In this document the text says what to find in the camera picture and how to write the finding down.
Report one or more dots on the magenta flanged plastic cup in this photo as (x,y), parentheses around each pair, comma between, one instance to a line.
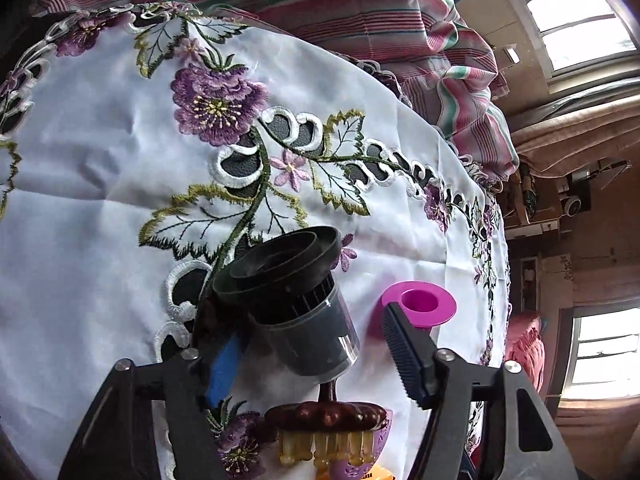
(420,300)

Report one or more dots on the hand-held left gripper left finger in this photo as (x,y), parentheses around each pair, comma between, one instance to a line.
(222,370)

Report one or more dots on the white floral embroidered tablecloth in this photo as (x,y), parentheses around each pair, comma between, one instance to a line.
(100,185)

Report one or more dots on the small bright window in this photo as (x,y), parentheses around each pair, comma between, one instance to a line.
(605,350)

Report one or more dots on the small orange plastic piece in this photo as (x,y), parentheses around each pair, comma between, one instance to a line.
(381,474)

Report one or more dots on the large barred window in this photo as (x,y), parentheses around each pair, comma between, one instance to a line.
(575,15)

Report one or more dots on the brown comb with yellow teeth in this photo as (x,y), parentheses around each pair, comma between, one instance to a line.
(325,415)

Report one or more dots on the round white speaker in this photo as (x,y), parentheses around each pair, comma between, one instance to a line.
(571,205)

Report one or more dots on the pink striped blanket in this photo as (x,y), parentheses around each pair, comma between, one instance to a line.
(400,25)

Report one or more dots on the beige curtain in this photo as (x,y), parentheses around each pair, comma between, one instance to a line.
(565,135)

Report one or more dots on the black ribbed plastic cylinder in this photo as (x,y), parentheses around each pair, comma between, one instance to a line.
(300,325)

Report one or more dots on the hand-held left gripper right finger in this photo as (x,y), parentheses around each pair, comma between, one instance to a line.
(402,355)

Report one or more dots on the purple perforated plastic basket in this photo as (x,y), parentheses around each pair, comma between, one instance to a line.
(382,442)

